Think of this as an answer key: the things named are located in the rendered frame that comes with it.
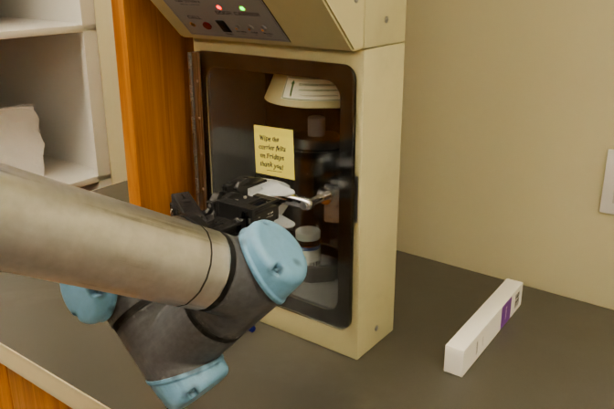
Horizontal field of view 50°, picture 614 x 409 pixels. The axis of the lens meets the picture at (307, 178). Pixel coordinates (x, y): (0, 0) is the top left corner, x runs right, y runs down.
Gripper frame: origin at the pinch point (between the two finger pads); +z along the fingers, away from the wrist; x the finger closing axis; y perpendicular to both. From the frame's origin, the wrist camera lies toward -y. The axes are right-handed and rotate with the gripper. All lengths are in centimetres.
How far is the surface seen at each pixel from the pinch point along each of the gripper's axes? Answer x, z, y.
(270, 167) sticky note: 2.4, 3.9, -4.6
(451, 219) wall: -18, 48, 6
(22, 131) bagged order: -13, 29, -118
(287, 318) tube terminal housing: -23.3, 5.1, -2.9
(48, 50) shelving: 7, 47, -129
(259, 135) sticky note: 7.1, 3.9, -6.8
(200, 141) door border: 4.1, 3.9, -19.5
